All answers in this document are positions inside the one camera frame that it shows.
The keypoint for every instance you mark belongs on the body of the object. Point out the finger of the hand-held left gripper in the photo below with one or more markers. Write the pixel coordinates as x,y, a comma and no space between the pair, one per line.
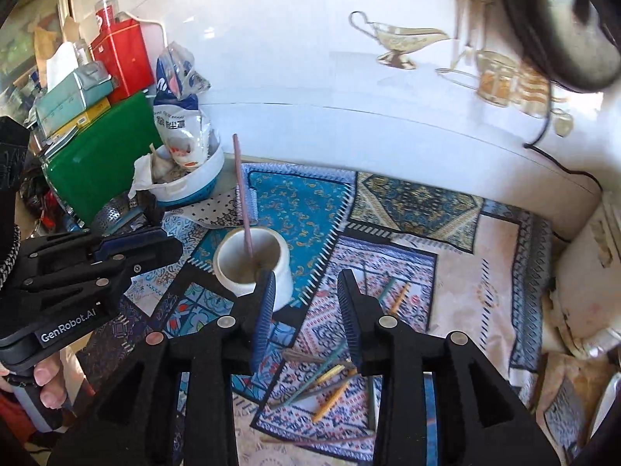
131,240
145,258

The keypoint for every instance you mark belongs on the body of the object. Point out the worn white appliance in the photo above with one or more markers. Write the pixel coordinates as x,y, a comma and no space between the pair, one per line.
587,276

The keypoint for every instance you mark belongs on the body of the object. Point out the person's left hand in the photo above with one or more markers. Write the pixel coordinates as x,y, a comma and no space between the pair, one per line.
48,381

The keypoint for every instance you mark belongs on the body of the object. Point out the metal strainer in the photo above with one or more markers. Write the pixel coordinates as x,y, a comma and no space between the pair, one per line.
114,218

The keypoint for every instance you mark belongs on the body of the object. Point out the white ribbed cup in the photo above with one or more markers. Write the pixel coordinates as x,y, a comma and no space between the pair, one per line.
286,276

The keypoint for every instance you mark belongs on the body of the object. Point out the white cutting board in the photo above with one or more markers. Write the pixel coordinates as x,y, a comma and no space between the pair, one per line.
155,29

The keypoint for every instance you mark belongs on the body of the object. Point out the black frying pan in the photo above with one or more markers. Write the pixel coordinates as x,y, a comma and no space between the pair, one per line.
558,24

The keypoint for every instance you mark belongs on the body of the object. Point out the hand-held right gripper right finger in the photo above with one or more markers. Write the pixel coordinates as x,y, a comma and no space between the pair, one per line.
350,320

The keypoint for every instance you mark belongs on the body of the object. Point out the garlic bulb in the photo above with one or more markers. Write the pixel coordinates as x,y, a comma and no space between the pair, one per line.
160,165

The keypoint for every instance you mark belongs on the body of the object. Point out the brown paper bag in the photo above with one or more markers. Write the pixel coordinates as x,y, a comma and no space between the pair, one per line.
68,34

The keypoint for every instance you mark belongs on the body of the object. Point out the white and blue plastic bag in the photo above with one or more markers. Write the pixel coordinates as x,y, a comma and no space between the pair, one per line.
187,126

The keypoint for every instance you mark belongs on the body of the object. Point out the teal tissue box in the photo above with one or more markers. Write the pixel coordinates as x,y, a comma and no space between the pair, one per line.
73,94

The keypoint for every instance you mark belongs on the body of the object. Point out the pink chopstick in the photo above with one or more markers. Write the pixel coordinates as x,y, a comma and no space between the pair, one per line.
241,189

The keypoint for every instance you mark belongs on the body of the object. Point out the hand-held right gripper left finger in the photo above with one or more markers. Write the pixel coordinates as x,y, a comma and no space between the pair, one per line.
262,320

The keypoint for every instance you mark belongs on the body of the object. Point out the white bowl with blue band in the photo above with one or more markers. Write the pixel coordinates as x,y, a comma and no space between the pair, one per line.
194,184

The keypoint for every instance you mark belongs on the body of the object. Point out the grey chopstick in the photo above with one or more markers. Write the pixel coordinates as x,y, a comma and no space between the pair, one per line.
303,356

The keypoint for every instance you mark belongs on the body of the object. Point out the patterned patchwork tablecloth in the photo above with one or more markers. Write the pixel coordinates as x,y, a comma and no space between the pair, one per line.
461,276

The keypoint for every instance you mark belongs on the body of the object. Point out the yellow flat box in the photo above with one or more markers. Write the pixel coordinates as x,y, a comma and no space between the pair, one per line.
80,119

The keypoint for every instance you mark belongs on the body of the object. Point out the green box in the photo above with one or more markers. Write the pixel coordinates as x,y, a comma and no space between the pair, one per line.
97,165

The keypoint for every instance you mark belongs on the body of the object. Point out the red tin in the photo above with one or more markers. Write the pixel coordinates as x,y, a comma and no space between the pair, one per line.
123,60

